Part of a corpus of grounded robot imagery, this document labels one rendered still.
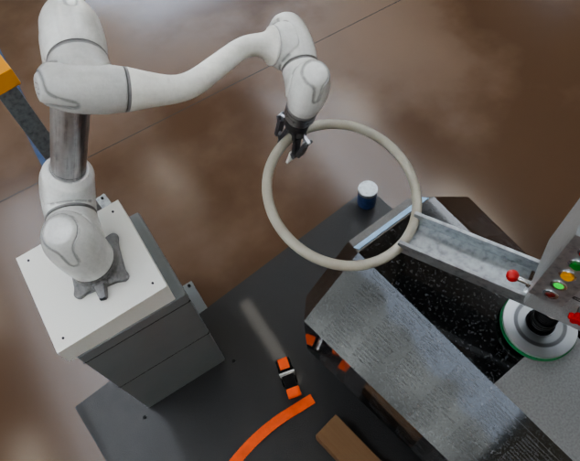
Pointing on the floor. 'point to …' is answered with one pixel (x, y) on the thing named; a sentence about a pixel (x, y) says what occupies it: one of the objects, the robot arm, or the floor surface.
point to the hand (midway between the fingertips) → (286, 151)
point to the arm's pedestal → (158, 340)
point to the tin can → (367, 195)
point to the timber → (343, 443)
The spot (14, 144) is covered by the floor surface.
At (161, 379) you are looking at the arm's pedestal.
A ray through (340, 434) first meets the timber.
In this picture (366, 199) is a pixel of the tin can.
